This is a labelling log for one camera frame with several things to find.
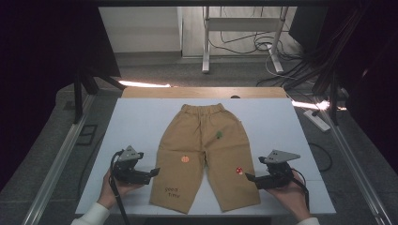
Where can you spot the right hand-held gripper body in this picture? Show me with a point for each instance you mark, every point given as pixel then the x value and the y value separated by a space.
pixel 277 175

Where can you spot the white metal stand frame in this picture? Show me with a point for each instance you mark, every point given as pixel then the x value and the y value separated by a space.
pixel 241 24

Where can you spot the white power strip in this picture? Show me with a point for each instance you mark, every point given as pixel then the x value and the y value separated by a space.
pixel 319 122

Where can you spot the white cabinet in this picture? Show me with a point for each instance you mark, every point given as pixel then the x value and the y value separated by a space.
pixel 140 28

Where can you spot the tan pants with small patches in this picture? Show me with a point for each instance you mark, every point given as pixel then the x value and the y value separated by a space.
pixel 200 137

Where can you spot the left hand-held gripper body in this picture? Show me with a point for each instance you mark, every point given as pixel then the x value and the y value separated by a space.
pixel 128 172

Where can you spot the aluminium rail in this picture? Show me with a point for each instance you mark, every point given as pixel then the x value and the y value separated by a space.
pixel 353 162
pixel 56 168

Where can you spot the black plug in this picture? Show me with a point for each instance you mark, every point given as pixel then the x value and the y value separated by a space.
pixel 315 113

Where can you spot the dark curtain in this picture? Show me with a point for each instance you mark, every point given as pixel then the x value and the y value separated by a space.
pixel 37 62
pixel 375 78

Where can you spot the white foam board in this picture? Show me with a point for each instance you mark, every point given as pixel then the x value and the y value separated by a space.
pixel 140 125

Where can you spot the person's right hand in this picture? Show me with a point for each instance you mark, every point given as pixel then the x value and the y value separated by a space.
pixel 294 200

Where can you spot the person's left hand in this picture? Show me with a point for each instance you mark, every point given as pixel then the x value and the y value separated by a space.
pixel 108 193

